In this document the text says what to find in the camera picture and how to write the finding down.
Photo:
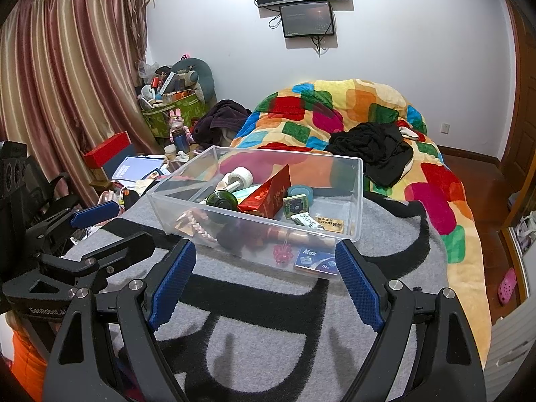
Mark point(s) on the small black wall monitor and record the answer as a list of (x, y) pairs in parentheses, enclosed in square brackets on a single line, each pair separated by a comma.
[(307, 19)]

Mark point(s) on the white sock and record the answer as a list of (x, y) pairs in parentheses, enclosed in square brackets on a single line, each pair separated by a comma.
[(409, 133)]

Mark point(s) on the green square circuit board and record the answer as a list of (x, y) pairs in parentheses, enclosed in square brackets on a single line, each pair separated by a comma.
[(297, 207)]

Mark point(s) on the pink rabbit bottle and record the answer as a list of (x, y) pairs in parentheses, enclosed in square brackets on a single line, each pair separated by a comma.
[(178, 123)]

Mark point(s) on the tan eraser block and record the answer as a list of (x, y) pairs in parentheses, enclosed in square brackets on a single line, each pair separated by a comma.
[(331, 225)]

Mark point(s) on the person's orange clothing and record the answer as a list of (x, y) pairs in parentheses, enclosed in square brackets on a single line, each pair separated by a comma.
[(27, 356)]

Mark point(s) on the blue packet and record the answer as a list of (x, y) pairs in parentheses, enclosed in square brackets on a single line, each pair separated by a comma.
[(314, 259)]

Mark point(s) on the brown patterned curtain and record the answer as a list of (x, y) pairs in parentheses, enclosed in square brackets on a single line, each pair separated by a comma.
[(134, 21)]

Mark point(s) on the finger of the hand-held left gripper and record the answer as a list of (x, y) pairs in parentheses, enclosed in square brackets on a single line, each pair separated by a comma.
[(121, 251), (94, 214)]

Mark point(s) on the white bag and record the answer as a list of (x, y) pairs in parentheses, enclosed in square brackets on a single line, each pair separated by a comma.
[(525, 228)]

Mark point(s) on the grey and black blanket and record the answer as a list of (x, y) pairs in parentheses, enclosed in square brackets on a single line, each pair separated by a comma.
[(259, 301)]

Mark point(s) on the pink bead charm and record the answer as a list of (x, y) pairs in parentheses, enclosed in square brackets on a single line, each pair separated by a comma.
[(282, 253)]

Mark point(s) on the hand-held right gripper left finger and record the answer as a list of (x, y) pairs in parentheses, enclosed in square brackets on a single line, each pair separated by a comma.
[(173, 284)]

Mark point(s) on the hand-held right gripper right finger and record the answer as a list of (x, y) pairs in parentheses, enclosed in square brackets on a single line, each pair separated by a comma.
[(360, 284)]

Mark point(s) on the pink clog shoe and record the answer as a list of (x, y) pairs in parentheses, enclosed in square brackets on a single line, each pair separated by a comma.
[(506, 287)]

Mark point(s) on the blue and white notebook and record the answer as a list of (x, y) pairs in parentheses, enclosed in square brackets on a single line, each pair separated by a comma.
[(134, 169)]

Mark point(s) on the red box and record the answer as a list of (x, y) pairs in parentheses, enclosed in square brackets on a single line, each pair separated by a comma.
[(104, 150)]

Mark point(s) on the dark purple clothing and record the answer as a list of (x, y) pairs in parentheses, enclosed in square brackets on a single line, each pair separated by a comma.
[(222, 121)]

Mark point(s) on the white tube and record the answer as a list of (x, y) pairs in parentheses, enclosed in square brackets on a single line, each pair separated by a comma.
[(305, 220)]

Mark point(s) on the white cabinet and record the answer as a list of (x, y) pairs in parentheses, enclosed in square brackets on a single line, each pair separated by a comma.
[(511, 343)]

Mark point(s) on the colourful patchwork blanket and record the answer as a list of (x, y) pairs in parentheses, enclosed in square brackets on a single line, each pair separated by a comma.
[(439, 201)]

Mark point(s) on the dark green round lid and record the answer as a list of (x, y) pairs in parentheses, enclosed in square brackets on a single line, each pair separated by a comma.
[(220, 199)]

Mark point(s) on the green storage box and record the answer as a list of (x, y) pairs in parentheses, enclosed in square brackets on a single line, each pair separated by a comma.
[(184, 109)]

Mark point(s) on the red packet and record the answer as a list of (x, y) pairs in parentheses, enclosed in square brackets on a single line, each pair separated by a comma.
[(264, 199)]

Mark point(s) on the grey neck pillow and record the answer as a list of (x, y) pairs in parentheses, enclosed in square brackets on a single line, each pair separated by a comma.
[(205, 75)]

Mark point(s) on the white tape roll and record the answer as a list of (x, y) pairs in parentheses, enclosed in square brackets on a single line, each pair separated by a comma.
[(243, 177)]

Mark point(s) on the pink and gold curtain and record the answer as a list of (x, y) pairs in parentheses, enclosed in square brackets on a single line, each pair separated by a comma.
[(63, 71)]

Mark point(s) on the blue tape roll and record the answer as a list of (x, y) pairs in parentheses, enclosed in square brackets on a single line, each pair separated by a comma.
[(303, 190)]

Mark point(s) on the black clothing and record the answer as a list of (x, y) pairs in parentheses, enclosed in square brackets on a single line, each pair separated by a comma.
[(372, 150)]

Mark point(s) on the clear plastic box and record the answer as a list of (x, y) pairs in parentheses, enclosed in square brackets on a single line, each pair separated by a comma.
[(180, 176)]

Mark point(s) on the wooden door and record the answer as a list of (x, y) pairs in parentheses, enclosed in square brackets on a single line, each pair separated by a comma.
[(521, 92)]

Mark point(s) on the white wall socket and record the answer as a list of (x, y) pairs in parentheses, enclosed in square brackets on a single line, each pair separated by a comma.
[(445, 127)]

